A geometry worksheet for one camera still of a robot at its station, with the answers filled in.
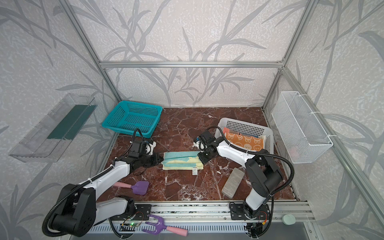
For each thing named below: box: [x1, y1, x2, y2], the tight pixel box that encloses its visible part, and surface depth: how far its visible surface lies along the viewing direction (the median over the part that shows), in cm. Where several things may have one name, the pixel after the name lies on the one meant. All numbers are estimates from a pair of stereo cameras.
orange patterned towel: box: [225, 132, 264, 151], surface depth 96 cm
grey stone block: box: [222, 167, 245, 199], surface depth 82 cm
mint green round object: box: [282, 214, 296, 226], surface depth 72 cm
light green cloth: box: [161, 151, 204, 176], surface depth 90 cm
